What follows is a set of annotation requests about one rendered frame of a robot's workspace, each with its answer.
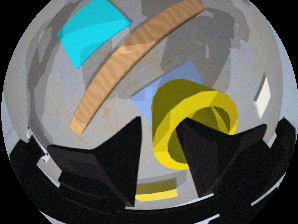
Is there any white flat bar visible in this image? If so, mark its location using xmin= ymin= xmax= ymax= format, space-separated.
xmin=253 ymin=75 xmax=271 ymax=119

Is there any yellow rectangular block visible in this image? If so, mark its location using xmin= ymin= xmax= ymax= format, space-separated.
xmin=136 ymin=180 xmax=178 ymax=201

